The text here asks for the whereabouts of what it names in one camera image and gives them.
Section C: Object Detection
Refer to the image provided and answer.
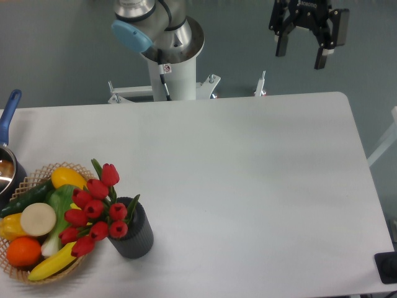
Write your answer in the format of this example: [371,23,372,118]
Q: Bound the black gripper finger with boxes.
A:
[275,26,295,57]
[314,29,336,70]

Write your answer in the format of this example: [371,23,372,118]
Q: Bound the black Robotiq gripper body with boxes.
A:
[269,1,350,47]

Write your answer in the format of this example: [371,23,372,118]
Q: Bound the red tulip bouquet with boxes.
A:
[58,159,140,258]

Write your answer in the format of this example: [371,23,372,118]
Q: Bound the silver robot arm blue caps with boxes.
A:
[112,1,350,70]

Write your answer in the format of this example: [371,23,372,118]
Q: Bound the dark grey ribbed vase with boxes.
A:
[108,202,154,259]

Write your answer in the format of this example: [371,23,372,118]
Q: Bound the black device at table edge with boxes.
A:
[374,251,397,284]

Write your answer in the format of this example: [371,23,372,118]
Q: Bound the yellow lemon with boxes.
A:
[51,167,86,189]

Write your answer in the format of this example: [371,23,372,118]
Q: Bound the green bok choy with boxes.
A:
[41,184,78,258]

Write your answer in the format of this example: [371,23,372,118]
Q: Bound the woven wicker basket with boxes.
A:
[1,162,94,285]

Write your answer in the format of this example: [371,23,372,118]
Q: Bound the green cucumber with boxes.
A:
[1,180,55,218]

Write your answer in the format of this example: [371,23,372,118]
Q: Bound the beige round radish slice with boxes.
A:
[20,203,56,237]

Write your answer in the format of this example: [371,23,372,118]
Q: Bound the yellow banana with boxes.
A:
[28,242,76,282]

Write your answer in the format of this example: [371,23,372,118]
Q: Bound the yellow bell pepper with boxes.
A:
[1,213,29,241]

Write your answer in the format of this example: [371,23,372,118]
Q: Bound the orange fruit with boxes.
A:
[6,237,42,267]

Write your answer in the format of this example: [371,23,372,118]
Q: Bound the white frame at right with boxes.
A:
[367,106,396,167]

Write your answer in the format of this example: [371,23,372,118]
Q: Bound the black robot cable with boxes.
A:
[156,48,172,101]

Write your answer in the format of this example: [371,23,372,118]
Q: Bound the blue handled saucepan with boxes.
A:
[1,89,27,201]

